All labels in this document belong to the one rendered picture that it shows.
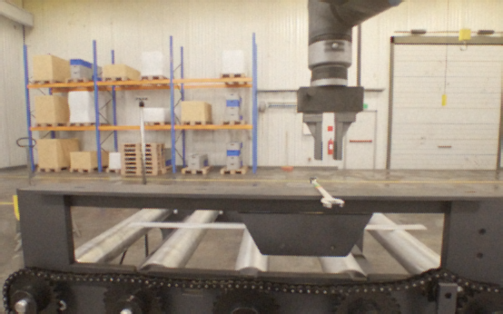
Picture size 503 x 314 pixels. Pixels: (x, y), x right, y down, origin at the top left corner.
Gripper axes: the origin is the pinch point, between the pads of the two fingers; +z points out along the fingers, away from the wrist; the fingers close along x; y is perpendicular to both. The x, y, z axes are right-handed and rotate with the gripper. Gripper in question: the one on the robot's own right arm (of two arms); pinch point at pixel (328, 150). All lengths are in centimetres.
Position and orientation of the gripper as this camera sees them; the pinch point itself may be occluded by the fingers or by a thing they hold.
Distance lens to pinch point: 56.9
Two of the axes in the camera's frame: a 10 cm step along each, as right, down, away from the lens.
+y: -0.7, 0.9, -9.9
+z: 0.0, 10.0, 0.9
